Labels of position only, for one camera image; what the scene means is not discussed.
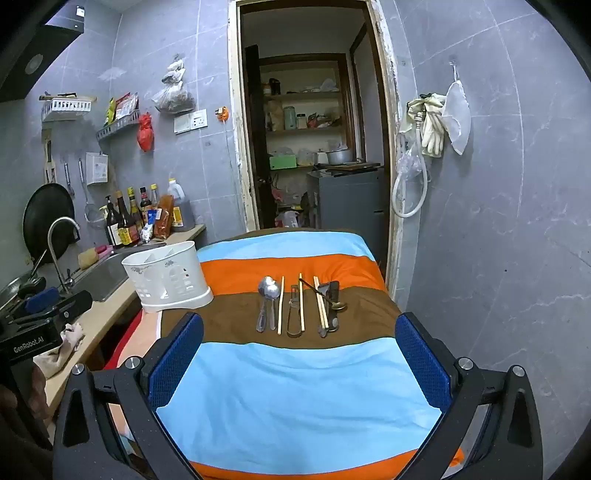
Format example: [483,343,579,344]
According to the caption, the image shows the clear bag with dark contents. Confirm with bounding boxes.
[151,82,196,114]

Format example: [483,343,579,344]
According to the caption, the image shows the clear plastic bag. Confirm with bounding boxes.
[397,133,424,186]

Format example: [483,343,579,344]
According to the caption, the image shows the steel sink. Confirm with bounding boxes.
[69,249,140,304]

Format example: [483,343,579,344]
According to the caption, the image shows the metal pan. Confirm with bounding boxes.
[0,272,38,315]

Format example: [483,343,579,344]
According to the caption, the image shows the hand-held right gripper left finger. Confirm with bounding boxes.
[53,311,206,480]

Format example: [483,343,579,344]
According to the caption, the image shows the metal wall shelf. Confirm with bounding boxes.
[96,111,140,142]

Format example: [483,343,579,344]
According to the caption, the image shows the white wall socket panel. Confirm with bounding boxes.
[174,109,208,135]

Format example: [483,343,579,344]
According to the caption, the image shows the black range hood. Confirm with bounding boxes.
[0,0,86,103]

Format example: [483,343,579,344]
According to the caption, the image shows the wooden shelf unit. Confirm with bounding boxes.
[257,54,357,172]

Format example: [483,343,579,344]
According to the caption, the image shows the black knife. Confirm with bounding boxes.
[318,280,341,338]

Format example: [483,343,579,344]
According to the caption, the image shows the metal faucet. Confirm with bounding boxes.
[47,216,82,296]

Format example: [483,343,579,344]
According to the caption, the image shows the metal skimmer strainer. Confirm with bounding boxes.
[77,158,107,230]

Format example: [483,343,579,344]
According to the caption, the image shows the wooden spatula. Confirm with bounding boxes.
[42,129,57,184]

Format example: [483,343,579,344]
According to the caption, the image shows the red snack packet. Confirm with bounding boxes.
[115,92,140,122]

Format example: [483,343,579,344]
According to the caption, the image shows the striped blue orange brown blanket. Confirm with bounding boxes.
[104,228,465,480]

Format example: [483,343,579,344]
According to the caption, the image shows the red plastic bag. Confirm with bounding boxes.
[137,112,155,152]

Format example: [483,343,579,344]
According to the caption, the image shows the wooden door frame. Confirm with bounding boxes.
[227,0,403,296]

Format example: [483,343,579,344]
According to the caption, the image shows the pale rubber gloves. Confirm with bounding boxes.
[405,92,448,157]

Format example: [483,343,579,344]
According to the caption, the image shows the white wall box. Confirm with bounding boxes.
[85,152,110,186]

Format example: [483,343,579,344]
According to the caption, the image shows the white plastic utensil holder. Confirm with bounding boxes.
[121,241,214,313]

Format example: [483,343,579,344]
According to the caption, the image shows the white hose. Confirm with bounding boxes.
[391,134,430,219]

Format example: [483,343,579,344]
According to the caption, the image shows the long-handled brass spoon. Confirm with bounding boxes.
[298,277,348,311]

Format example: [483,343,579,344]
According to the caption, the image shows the dark wooden door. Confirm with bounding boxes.
[243,44,279,230]

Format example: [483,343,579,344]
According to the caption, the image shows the metal spoon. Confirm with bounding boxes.
[266,280,282,331]
[256,276,274,333]

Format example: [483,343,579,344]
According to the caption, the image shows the orange red seasoning packet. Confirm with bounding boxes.
[154,194,175,240]

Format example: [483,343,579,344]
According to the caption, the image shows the large oil jug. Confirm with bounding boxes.
[165,178,197,232]

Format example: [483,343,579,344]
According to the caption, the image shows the grey cabinet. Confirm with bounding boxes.
[307,167,387,274]

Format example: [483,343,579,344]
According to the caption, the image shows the black wok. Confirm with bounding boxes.
[21,183,81,265]

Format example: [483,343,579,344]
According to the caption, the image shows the beige rag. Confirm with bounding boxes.
[33,322,86,380]

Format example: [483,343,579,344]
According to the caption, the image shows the small clear hanging bag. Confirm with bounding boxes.
[161,54,187,85]

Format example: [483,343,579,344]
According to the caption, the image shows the metal peeler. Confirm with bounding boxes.
[286,285,302,339]

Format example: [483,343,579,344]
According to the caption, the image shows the white wall basket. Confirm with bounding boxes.
[40,96,98,122]

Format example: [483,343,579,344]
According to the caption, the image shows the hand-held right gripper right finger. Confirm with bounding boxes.
[394,311,546,480]

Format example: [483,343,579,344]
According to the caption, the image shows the person's left hand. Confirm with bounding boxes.
[30,366,49,416]

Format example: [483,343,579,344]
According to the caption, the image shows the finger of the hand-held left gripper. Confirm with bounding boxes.
[22,286,63,315]
[9,292,94,328]

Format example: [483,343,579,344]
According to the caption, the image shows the blue white packet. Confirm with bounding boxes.
[139,210,158,243]

